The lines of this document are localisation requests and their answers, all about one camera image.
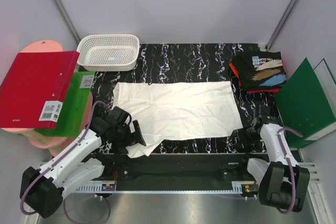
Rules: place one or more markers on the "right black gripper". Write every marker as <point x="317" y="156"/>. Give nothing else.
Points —
<point x="239" y="133"/>

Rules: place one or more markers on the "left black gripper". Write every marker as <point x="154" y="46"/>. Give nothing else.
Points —
<point x="135" y="137"/>

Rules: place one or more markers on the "white t shirt blue print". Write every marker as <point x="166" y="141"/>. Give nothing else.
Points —
<point x="178" y="111"/>

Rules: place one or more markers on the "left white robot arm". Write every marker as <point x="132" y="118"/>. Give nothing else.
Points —
<point x="44" y="189"/>

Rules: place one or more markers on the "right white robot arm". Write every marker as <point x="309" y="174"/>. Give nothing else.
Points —
<point x="282" y="182"/>

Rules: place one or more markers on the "red folded t shirt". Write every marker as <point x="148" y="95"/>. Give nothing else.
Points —
<point x="264" y="90"/>

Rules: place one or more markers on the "green plastic folder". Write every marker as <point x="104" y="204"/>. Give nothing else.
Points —
<point x="74" y="106"/>

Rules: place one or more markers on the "orange folded t shirt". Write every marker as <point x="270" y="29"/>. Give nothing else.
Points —
<point x="233" y="68"/>

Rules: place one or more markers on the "black printed folded t shirt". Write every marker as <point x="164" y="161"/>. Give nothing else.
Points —
<point x="260" y="70"/>

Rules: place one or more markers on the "black marble pattern mat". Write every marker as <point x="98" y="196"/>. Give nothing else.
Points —
<point x="170" y="63"/>

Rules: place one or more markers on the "white perforated plastic basket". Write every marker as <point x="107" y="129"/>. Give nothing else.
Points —
<point x="108" y="52"/>

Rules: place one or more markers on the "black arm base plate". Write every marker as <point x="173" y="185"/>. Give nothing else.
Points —
<point x="169" y="173"/>

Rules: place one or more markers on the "white slotted cable duct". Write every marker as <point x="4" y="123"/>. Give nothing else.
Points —
<point x="97" y="188"/>

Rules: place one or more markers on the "dark green ring binder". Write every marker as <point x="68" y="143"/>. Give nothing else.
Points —
<point x="306" y="105"/>

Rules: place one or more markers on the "red ring binder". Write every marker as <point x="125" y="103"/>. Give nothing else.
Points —
<point x="35" y="87"/>

